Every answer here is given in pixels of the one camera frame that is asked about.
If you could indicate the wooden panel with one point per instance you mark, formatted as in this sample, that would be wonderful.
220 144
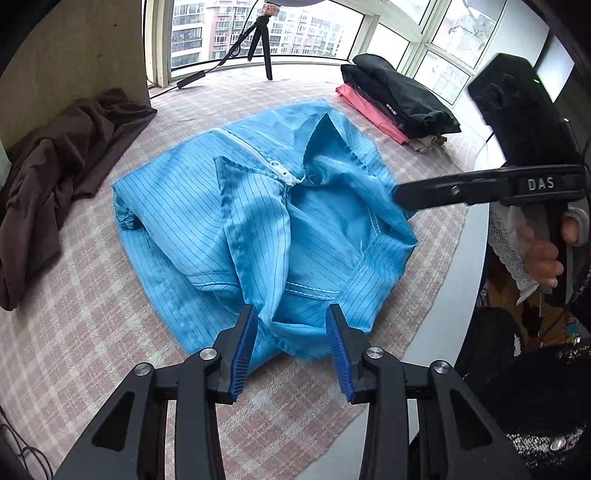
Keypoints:
69 46

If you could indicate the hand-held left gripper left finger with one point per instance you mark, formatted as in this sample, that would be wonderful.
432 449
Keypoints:
244 355

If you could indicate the brown fleece garment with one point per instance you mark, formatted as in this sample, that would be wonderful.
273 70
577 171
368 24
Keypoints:
55 161

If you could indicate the person's right hand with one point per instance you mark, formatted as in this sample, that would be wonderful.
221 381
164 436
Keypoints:
542 261

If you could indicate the black mini tripod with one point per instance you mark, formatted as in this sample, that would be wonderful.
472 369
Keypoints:
265 37

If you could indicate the black folded garment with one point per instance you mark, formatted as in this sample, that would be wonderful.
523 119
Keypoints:
401 97

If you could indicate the beige folded garment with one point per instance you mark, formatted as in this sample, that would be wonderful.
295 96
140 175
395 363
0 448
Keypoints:
427 144

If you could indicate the pink folded garment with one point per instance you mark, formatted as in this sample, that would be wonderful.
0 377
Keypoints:
369 113

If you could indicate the blue striped jacket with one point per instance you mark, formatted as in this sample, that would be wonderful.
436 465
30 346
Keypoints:
194 207

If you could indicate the person's black tweed jacket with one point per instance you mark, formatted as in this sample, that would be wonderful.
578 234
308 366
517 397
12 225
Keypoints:
531 392

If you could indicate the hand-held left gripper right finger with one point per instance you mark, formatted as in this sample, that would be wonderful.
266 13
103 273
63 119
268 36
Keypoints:
339 355

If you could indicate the pink plaid blanket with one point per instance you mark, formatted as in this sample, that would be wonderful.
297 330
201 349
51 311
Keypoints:
92 346

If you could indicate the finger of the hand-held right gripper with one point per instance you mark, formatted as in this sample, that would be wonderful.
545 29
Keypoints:
443 191

